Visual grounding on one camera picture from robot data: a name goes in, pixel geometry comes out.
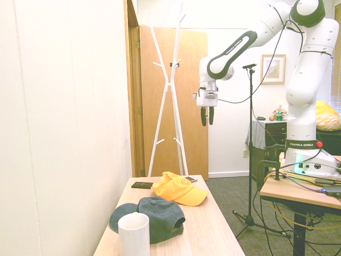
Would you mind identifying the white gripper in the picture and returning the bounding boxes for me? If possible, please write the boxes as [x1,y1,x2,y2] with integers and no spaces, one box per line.
[196,90,220,127]

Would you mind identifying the yellow baseball cap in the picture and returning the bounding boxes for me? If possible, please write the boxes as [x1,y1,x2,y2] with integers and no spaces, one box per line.
[152,171,209,207]

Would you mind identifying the dark blue baseball cap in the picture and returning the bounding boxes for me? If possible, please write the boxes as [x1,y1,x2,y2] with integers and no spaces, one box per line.
[109,196,186,245]

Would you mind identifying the brown wooden door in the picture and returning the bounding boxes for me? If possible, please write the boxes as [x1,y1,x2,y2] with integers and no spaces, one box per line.
[139,26,209,177]

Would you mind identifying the white coat rack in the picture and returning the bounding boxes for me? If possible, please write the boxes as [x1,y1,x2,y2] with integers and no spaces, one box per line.
[145,2,190,177]

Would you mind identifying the grey cloth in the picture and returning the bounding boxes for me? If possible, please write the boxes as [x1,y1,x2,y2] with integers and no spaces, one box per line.
[245,119,267,149]

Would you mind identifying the dark wooden dresser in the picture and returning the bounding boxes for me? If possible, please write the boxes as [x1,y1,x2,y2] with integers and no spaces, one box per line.
[251,119,288,185]

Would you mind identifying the dried flower decoration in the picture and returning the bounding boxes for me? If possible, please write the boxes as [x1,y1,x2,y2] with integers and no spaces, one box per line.
[273,103,288,118]

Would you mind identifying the black C-clamp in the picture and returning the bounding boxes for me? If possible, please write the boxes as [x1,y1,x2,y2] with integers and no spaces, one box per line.
[257,143,286,191]

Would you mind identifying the black card wallet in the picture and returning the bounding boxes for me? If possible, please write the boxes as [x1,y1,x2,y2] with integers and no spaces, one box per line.
[131,181,154,190]

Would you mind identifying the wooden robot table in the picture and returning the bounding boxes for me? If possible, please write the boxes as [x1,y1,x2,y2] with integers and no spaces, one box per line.
[259,156,341,256]

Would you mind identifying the window blinds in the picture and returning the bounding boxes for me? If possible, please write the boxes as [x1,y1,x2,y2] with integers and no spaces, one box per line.
[329,15,341,106]

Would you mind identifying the white mug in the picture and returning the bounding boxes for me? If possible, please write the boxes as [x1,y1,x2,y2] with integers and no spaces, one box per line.
[118,212,150,256]

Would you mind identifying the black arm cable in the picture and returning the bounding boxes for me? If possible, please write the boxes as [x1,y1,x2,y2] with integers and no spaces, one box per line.
[217,5,306,104]

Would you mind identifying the black camera tripod stand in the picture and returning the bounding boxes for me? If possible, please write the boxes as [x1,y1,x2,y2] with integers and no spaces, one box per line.
[232,63,291,239]

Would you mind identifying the wooden door frame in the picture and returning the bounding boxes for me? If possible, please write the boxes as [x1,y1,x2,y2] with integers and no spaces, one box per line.
[124,0,146,178]

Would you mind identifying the framed wall picture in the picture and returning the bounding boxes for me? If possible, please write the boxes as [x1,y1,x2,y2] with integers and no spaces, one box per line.
[260,54,287,85]

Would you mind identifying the yellow cable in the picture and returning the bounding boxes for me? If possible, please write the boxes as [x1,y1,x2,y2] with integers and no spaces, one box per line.
[263,170,341,233]

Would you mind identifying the purple cable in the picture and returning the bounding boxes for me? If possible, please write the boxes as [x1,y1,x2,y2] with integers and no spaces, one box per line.
[279,172,327,193]

